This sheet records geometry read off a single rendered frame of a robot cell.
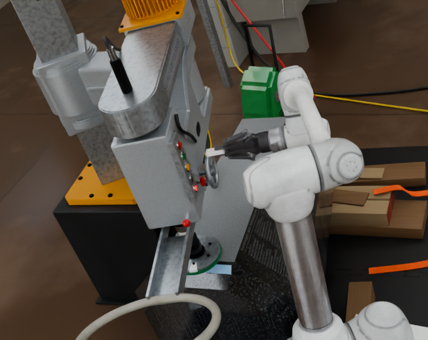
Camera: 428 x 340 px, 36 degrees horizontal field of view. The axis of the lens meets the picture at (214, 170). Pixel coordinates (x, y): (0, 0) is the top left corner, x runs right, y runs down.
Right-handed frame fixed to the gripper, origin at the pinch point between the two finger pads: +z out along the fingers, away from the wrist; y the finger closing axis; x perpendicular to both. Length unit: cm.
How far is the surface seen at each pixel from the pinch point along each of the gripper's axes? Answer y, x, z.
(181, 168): 1.9, -4.3, 13.1
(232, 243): 59, 15, 11
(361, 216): 126, 96, -42
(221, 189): 59, 54, 19
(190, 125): 5.1, 30.2, 14.9
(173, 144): -9.2, -4.3, 12.3
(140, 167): -1.4, -3.3, 28.2
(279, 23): 110, 347, 4
